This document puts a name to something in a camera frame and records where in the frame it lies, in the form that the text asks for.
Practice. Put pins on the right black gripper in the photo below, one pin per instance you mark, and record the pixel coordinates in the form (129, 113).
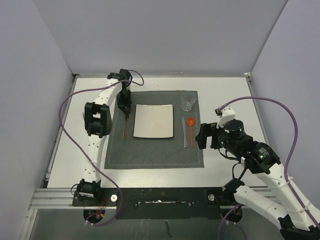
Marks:
(206, 130)

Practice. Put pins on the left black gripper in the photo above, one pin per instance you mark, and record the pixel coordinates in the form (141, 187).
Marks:
(122, 105)

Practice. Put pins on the orange plastic spoon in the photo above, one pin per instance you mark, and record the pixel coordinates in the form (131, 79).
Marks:
(191, 121)

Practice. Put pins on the gold fork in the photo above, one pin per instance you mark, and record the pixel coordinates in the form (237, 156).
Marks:
(125, 127)

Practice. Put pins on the silver table knife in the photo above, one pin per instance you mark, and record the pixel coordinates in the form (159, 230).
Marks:
(184, 132)

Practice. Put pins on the dark grey cloth placemat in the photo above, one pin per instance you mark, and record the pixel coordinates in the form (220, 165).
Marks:
(141, 153)

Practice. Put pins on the white square plate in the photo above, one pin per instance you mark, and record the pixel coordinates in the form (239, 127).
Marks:
(154, 121)

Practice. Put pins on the clear plastic cup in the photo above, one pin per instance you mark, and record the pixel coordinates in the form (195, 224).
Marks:
(188, 99)

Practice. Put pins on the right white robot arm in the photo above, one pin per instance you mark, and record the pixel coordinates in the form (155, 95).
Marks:
(294, 215)

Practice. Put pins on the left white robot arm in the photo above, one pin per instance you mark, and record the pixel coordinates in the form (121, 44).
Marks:
(98, 124)

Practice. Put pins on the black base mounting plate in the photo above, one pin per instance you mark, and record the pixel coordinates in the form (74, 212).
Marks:
(160, 203)

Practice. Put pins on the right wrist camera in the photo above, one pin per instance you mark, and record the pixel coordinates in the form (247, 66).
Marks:
(225, 114)

